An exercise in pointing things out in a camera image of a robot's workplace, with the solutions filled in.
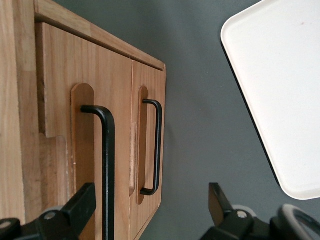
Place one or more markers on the white rectangular plastic tray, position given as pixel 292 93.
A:
pixel 280 87

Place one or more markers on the wooden drawer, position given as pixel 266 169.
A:
pixel 57 75
pixel 152 82

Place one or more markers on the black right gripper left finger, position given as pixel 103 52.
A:
pixel 80 200

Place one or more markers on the wooden drawer cabinet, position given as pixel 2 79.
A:
pixel 15 100

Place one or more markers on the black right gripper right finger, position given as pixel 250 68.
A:
pixel 220 207

